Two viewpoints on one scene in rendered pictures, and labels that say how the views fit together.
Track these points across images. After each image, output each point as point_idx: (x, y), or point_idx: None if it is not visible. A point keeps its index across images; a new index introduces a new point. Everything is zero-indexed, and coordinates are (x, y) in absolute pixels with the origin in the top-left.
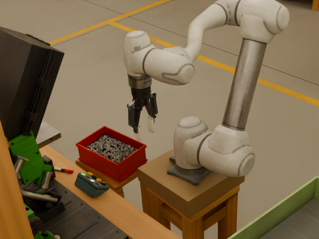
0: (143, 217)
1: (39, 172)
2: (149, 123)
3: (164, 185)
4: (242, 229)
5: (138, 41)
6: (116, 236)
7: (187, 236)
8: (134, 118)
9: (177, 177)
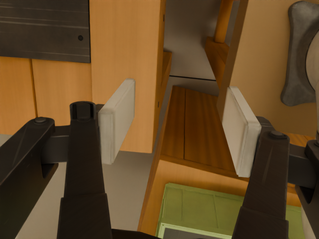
0: (145, 51)
1: None
2: (233, 126)
3: (241, 38)
4: (213, 235)
5: None
6: (71, 45)
7: (220, 76)
8: (30, 210)
9: (287, 42)
